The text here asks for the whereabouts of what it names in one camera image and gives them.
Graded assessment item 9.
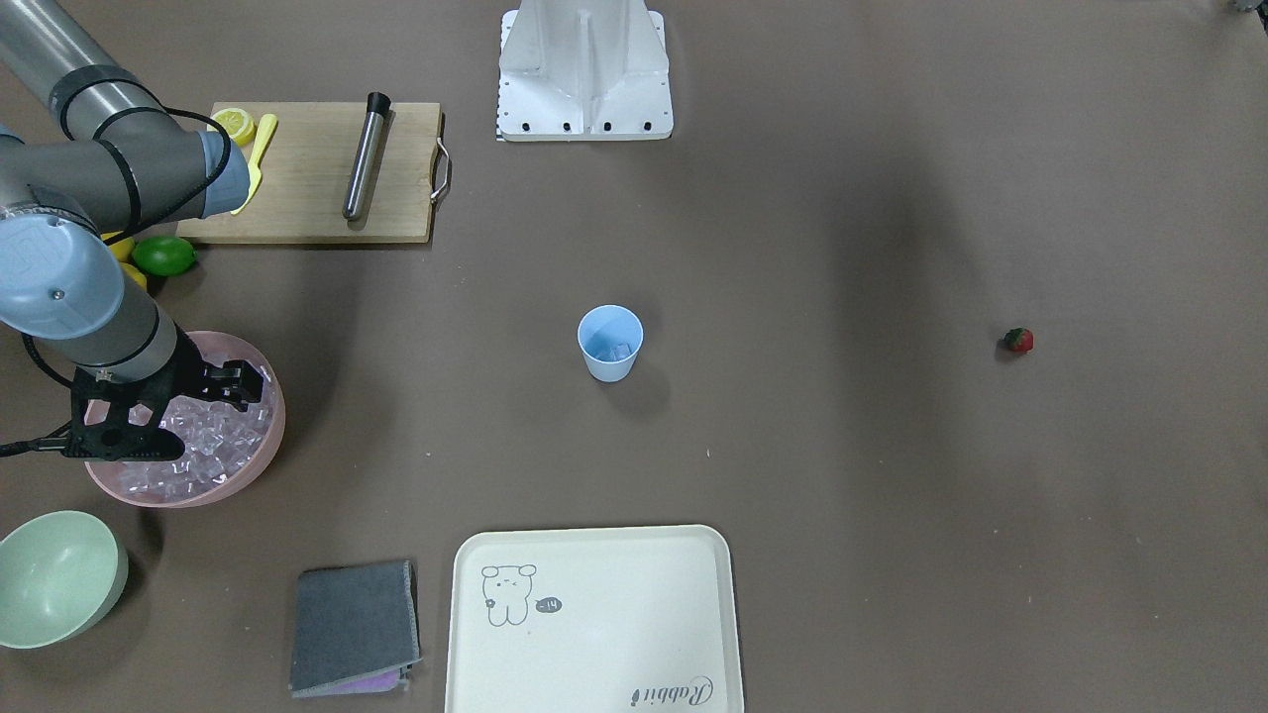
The steel muddler black cap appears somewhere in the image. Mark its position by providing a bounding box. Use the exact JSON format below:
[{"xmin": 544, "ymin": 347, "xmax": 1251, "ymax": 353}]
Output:
[{"xmin": 344, "ymin": 91, "xmax": 392, "ymax": 223}]

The green lime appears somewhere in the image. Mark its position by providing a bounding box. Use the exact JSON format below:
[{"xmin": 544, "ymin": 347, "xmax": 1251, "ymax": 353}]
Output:
[{"xmin": 131, "ymin": 236, "xmax": 197, "ymax": 278}]

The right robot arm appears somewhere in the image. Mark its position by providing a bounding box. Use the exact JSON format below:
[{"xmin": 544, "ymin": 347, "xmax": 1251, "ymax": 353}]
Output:
[{"xmin": 3, "ymin": 1, "xmax": 262, "ymax": 433}]

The light blue plastic cup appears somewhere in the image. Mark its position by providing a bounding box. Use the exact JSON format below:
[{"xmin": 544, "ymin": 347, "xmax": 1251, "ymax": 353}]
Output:
[{"xmin": 577, "ymin": 304, "xmax": 645, "ymax": 383}]

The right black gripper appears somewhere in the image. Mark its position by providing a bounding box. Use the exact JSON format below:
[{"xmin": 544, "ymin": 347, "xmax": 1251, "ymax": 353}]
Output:
[{"xmin": 139, "ymin": 337, "xmax": 265, "ymax": 426}]

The mint green bowl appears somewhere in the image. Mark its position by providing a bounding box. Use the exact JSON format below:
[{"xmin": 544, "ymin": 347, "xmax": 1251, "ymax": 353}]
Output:
[{"xmin": 1, "ymin": 510, "xmax": 131, "ymax": 650}]

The yellow plastic knife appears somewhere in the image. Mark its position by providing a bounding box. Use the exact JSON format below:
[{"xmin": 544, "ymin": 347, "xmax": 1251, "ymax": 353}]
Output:
[{"xmin": 230, "ymin": 113, "xmax": 279, "ymax": 216}]

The pink bowl of ice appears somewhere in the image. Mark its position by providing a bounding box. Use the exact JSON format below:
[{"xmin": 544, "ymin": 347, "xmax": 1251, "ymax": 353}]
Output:
[{"xmin": 85, "ymin": 331, "xmax": 287, "ymax": 507}]

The yellow lemon lower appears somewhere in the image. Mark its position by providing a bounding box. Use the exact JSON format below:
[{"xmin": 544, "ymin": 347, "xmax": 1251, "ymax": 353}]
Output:
[{"xmin": 119, "ymin": 263, "xmax": 150, "ymax": 293}]

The yellow lemon upper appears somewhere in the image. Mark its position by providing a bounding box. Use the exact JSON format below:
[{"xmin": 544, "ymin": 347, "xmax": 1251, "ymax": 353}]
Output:
[{"xmin": 101, "ymin": 232, "xmax": 136, "ymax": 263}]

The wooden cutting board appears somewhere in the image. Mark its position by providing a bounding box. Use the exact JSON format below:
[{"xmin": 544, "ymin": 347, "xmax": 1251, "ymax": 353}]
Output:
[{"xmin": 176, "ymin": 100, "xmax": 448, "ymax": 247}]

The yellow lemon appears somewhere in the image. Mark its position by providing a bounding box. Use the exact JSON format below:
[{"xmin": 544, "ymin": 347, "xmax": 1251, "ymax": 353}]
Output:
[
  {"xmin": 101, "ymin": 232, "xmax": 136, "ymax": 263},
  {"xmin": 119, "ymin": 263, "xmax": 150, "ymax": 293}
]

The lemon half upper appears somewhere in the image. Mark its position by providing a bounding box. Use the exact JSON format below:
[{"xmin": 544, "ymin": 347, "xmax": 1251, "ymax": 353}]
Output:
[{"xmin": 210, "ymin": 107, "xmax": 257, "ymax": 148}]

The cream rabbit tray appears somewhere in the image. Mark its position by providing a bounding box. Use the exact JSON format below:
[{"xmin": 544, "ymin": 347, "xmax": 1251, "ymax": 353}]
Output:
[{"xmin": 445, "ymin": 524, "xmax": 746, "ymax": 712}]

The grey folded cloth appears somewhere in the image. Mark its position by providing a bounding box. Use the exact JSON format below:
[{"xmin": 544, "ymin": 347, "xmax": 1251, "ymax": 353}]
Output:
[{"xmin": 288, "ymin": 559, "xmax": 422, "ymax": 699}]

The red strawberry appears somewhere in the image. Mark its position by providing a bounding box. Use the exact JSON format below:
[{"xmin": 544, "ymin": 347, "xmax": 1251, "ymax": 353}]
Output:
[{"xmin": 1002, "ymin": 329, "xmax": 1033, "ymax": 354}]

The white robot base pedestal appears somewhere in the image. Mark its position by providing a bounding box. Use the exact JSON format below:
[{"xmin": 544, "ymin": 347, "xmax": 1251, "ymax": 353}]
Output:
[{"xmin": 495, "ymin": 1, "xmax": 675, "ymax": 142}]

